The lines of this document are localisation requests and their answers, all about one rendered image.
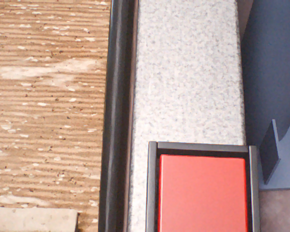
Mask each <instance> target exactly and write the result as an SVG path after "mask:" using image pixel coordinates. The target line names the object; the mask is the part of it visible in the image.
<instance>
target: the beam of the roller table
mask: <svg viewBox="0 0 290 232"><path fill-rule="evenodd" d="M150 140H151V141H157V142H158V141H170V142H181V143H201V144H229V145H246V125H245V107H244V89H243V79H242V61H241V44H240V26H239V9H238V0H138V14H137V26H136V45H135V65H134V85H133V106H132V116H131V147H130V167H129V187H128V207H127V211H128V216H127V228H126V232H145V210H146V181H147V152H148V143H149V141H150Z"/></svg>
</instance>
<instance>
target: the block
mask: <svg viewBox="0 0 290 232"><path fill-rule="evenodd" d="M0 232H78V212H77V210H75V209H62V208H3V207H0Z"/></svg>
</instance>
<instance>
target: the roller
mask: <svg viewBox="0 0 290 232"><path fill-rule="evenodd" d="M128 2H129V0H112V14H111V24H110V41H109V59H108V76H107V94H106V112H105V122H104V149H103V166H102V184H101V190H102V193H101V211H100V220H99V232H115V221H116V212H117V188H118V171H119V154H120V129H121V119H122V102H123V86H124V69H125V52H126V35H127V20H128Z"/></svg>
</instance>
